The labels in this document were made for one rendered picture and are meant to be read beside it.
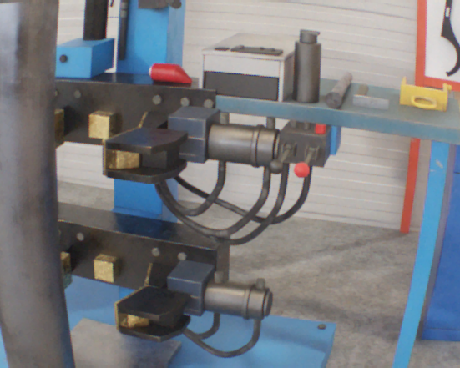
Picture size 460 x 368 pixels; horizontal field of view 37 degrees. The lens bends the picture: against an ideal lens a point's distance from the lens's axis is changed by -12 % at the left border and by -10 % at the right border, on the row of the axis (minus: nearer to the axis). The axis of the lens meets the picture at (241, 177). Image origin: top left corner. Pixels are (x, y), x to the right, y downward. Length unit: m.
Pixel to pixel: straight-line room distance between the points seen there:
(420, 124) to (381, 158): 1.95
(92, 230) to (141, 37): 0.64
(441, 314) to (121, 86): 1.56
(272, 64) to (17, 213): 0.82
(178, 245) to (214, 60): 0.57
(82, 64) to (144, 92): 0.25
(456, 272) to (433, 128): 0.98
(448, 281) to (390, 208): 1.24
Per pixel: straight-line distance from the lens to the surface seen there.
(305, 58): 2.01
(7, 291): 1.77
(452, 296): 2.89
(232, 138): 1.97
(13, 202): 1.65
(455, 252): 2.80
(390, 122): 1.99
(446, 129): 1.99
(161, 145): 1.83
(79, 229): 2.38
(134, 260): 2.33
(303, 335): 2.72
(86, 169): 4.44
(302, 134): 1.91
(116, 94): 2.18
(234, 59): 2.03
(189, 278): 2.15
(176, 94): 2.10
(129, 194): 2.50
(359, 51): 3.81
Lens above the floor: 1.53
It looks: 19 degrees down
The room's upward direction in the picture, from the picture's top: 3 degrees clockwise
